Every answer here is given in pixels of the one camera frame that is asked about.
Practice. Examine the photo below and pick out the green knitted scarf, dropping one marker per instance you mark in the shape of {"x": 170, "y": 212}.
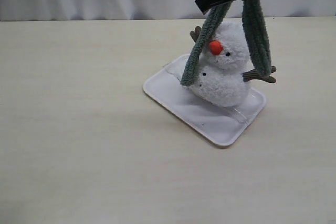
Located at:
{"x": 256, "y": 36}

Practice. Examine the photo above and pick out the white plush snowman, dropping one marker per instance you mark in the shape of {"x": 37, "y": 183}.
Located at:
{"x": 222, "y": 77}

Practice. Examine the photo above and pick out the white rectangular plastic tray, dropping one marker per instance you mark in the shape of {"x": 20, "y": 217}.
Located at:
{"x": 221, "y": 127}

